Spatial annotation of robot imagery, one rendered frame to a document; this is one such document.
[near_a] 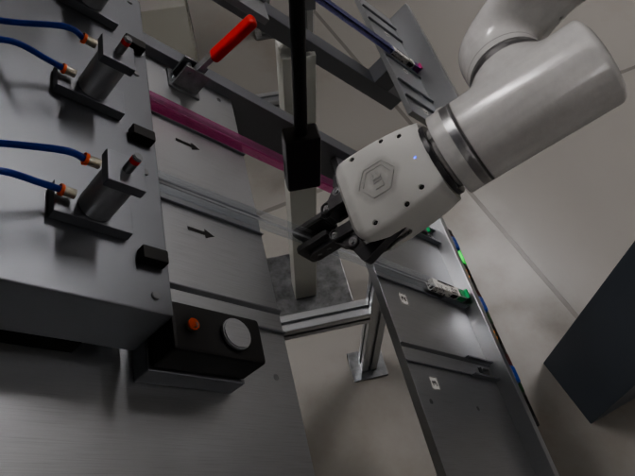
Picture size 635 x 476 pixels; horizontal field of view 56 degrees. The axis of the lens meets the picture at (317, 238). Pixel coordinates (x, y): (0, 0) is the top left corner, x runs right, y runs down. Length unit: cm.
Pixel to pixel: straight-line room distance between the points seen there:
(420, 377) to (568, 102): 32
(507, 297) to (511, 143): 123
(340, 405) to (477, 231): 69
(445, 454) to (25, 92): 49
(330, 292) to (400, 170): 112
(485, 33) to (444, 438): 40
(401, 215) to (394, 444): 103
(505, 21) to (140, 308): 42
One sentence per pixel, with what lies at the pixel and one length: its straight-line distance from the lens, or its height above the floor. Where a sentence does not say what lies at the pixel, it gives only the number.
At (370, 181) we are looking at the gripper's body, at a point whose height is 101.
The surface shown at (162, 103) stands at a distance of 61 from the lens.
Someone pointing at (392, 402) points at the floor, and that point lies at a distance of 156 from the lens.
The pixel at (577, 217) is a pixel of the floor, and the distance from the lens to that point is 200.
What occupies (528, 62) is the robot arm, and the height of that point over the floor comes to 113.
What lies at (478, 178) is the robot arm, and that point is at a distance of 56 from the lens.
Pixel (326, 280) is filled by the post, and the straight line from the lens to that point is 169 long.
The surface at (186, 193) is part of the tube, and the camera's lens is 53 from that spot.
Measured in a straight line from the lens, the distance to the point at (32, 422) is 38.
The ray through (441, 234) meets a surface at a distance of 91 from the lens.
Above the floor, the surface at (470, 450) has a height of 81.
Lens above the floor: 145
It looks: 54 degrees down
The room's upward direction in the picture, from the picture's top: straight up
